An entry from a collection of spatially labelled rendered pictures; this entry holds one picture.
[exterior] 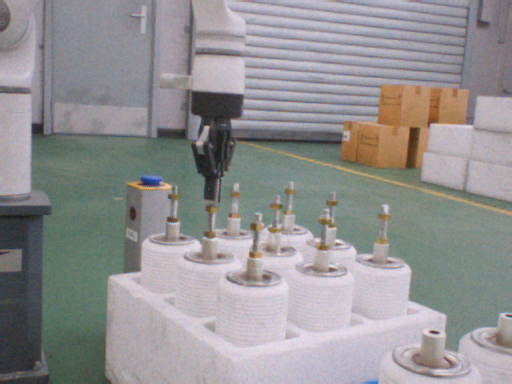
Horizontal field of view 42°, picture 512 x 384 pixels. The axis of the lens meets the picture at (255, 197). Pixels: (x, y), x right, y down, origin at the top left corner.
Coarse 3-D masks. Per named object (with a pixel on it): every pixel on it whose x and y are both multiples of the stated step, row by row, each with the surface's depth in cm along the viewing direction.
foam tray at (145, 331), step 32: (128, 288) 105; (128, 320) 105; (160, 320) 96; (192, 320) 92; (352, 320) 98; (384, 320) 98; (416, 320) 99; (128, 352) 105; (160, 352) 96; (192, 352) 88; (224, 352) 82; (256, 352) 83; (288, 352) 85; (320, 352) 88; (352, 352) 91; (384, 352) 95
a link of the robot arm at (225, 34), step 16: (192, 0) 92; (208, 0) 89; (224, 0) 89; (208, 16) 90; (224, 16) 90; (240, 16) 92; (208, 32) 91; (224, 32) 90; (240, 32) 92; (208, 48) 91; (224, 48) 91; (240, 48) 92
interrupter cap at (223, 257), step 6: (186, 252) 99; (192, 252) 100; (198, 252) 100; (222, 252) 101; (186, 258) 97; (192, 258) 97; (198, 258) 97; (222, 258) 98; (228, 258) 98; (234, 258) 98; (204, 264) 95; (210, 264) 95; (216, 264) 95
